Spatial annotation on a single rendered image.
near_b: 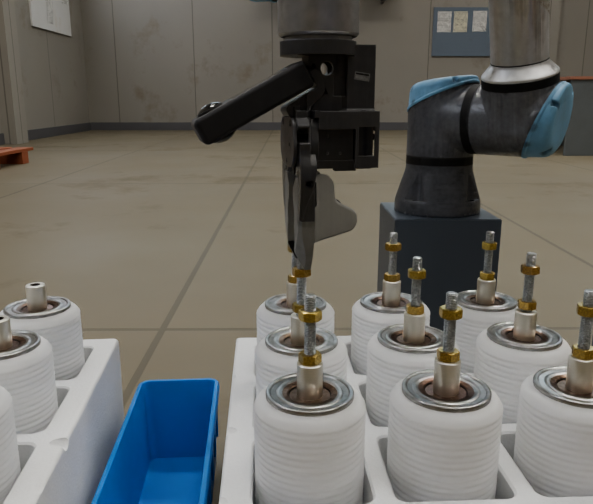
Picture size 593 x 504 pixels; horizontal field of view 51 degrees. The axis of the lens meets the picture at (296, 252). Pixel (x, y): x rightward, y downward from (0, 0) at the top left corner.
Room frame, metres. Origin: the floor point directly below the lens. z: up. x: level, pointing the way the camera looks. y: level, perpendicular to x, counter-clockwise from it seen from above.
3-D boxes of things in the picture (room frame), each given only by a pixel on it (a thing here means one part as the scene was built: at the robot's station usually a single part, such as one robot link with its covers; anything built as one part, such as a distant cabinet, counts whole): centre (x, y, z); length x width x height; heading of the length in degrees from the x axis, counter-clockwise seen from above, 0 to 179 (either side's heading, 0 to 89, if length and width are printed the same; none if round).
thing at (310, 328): (0.48, -0.01, 0.30); 0.01 x 0.01 x 0.08
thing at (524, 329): (0.62, -0.24, 0.26); 0.02 x 0.02 x 0.03
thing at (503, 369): (0.62, -0.24, 0.16); 0.10 x 0.10 x 0.18
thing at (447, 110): (1.10, -0.26, 0.47); 0.13 x 0.12 x 0.14; 51
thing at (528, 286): (0.62, -0.24, 0.31); 0.01 x 0.01 x 0.08
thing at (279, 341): (0.60, -0.01, 0.25); 0.08 x 0.08 x 0.01
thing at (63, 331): (0.71, 0.31, 0.16); 0.10 x 0.10 x 0.18
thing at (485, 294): (0.73, -0.24, 0.26); 0.02 x 0.02 x 0.03
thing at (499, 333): (0.62, -0.24, 0.25); 0.08 x 0.08 x 0.01
